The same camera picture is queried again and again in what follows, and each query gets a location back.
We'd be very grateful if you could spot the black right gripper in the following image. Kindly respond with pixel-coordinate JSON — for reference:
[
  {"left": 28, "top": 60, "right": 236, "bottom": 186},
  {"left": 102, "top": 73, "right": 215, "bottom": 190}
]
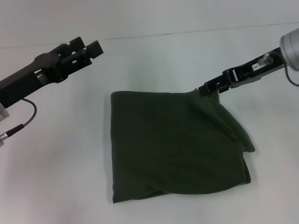
[{"left": 198, "top": 46, "right": 288, "bottom": 96}]

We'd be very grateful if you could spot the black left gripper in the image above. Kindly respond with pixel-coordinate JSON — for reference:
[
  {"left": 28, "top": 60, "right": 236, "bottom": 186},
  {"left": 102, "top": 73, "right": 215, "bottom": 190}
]
[{"left": 0, "top": 36, "right": 105, "bottom": 109}]

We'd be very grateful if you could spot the dark green printed T-shirt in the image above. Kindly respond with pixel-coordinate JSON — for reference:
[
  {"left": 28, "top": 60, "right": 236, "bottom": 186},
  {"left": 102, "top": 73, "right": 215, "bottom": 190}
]
[{"left": 109, "top": 88, "right": 256, "bottom": 205}]

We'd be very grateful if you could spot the silver elbow plug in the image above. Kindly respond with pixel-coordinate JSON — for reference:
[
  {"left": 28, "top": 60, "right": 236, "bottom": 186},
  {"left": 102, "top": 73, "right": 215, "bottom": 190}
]
[{"left": 258, "top": 52, "right": 274, "bottom": 66}]

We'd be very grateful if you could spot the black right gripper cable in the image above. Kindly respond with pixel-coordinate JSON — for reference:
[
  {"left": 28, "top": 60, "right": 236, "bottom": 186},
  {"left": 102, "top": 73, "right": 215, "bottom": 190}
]
[{"left": 284, "top": 65, "right": 299, "bottom": 87}]

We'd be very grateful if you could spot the dark left gripper cable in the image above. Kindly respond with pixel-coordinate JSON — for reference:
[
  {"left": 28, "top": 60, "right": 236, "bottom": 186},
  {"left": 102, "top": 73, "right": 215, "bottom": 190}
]
[{"left": 6, "top": 98, "right": 38, "bottom": 137}]

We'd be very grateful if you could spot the silver threaded cable connector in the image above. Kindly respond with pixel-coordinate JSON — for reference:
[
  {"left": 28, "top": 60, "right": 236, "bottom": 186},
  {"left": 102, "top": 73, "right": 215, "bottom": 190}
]
[{"left": 0, "top": 132, "right": 9, "bottom": 147}]

